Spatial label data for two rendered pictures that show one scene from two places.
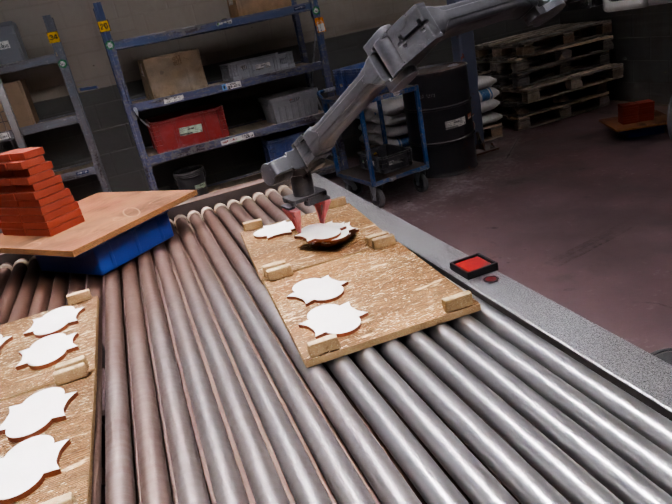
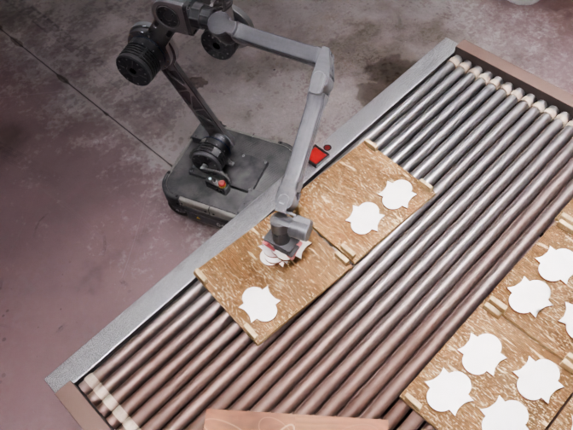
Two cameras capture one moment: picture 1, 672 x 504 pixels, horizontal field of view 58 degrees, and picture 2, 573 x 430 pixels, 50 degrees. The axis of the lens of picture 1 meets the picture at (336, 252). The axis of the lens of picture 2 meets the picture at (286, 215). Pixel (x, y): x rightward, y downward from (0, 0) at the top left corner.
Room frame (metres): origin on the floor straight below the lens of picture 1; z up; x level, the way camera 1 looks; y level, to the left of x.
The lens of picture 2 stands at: (1.91, 1.03, 2.75)
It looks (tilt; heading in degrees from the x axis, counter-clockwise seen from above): 56 degrees down; 247
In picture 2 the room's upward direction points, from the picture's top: 8 degrees counter-clockwise
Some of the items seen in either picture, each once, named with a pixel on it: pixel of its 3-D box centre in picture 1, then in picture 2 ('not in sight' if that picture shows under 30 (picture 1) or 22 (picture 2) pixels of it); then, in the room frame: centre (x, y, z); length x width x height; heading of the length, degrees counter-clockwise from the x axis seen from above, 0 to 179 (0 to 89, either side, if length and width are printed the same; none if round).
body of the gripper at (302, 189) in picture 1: (302, 186); (280, 235); (1.52, 0.05, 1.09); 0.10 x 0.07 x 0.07; 118
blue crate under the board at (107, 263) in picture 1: (104, 239); not in sight; (1.85, 0.71, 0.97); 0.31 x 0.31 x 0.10; 56
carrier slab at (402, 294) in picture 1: (360, 294); (360, 198); (1.17, -0.03, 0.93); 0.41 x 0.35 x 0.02; 13
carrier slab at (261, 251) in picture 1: (311, 238); (272, 270); (1.58, 0.06, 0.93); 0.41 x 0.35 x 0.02; 11
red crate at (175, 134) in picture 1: (187, 127); not in sight; (5.60, 1.09, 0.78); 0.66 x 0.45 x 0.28; 107
